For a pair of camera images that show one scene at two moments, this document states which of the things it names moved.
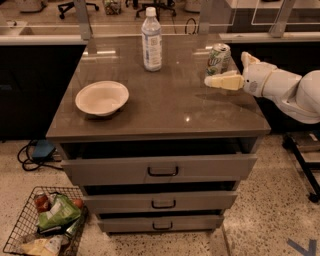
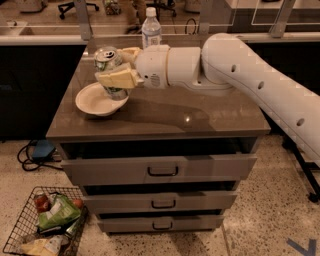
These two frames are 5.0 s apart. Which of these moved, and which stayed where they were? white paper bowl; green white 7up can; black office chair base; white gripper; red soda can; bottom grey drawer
Moved: green white 7up can; white gripper
Stayed: black office chair base; red soda can; bottom grey drawer; white paper bowl
